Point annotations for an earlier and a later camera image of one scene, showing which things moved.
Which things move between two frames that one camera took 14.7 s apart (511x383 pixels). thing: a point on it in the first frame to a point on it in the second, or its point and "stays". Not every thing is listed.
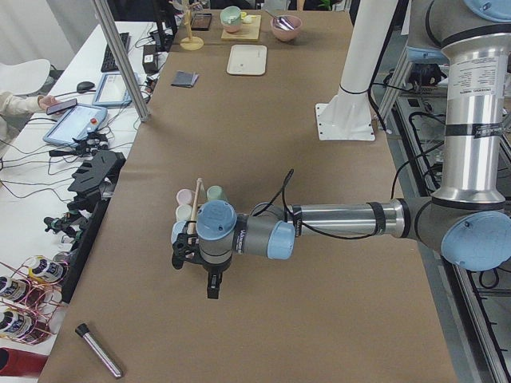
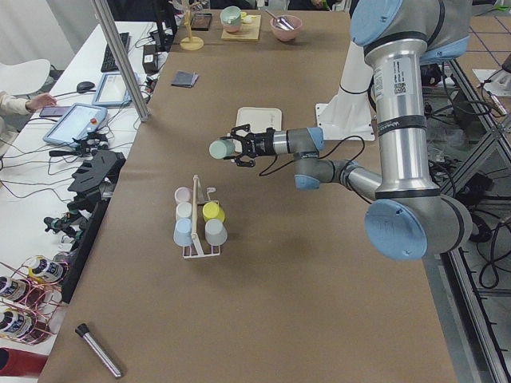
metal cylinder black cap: x=82 y=329 stays
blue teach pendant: x=75 y=123 stays
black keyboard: x=109 y=64 stays
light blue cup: x=177 y=229 stays
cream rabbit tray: x=249 y=60 to x=259 y=119
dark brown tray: x=201 y=21 stays
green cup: x=215 y=192 to x=221 y=148
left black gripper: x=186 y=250 to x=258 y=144
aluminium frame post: x=121 y=60 stays
